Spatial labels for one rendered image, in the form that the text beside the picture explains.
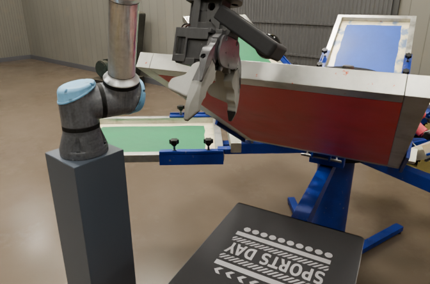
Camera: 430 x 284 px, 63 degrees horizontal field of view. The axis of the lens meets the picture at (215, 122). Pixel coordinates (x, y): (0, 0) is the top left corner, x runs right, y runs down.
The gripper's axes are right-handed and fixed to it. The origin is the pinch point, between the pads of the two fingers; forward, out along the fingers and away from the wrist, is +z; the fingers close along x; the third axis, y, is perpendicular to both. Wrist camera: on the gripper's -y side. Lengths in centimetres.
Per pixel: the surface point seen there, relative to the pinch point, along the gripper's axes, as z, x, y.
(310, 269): 41, -52, -11
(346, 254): 37, -63, -19
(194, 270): 45, -37, 18
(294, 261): 40, -53, -6
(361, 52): -53, -237, 4
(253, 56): -38, -198, 74
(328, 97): -6.9, -19.7, -13.1
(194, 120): 12, -139, 83
